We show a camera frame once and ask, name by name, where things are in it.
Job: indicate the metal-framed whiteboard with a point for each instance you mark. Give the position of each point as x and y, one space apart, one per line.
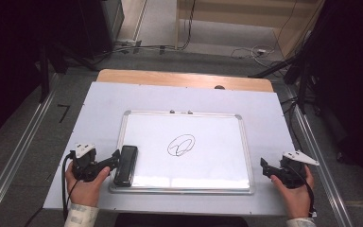
201 170

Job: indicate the light wooden shelf unit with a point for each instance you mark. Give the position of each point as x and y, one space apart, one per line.
233 12

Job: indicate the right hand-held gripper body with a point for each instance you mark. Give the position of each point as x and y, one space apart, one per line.
293 173

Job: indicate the black cabinet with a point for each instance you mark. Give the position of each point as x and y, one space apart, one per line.
99 25

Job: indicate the wooden table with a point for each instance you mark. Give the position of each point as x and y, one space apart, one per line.
170 78

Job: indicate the person's left hand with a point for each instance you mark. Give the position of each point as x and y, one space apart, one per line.
85 192

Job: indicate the black whiteboard eraser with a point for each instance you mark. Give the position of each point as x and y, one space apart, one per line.
126 165

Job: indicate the small dark knob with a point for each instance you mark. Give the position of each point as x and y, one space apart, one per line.
219 87

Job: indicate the black metal stand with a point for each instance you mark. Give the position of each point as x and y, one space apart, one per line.
44 75
302 85

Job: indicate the person's right hand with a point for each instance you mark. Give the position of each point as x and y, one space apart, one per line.
294 200

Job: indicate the aluminium floor rail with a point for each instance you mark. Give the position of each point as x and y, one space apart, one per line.
22 142
321 176

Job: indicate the large white sheet board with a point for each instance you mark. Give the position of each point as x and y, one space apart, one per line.
107 104

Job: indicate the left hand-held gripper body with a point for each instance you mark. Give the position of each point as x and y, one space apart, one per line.
86 165

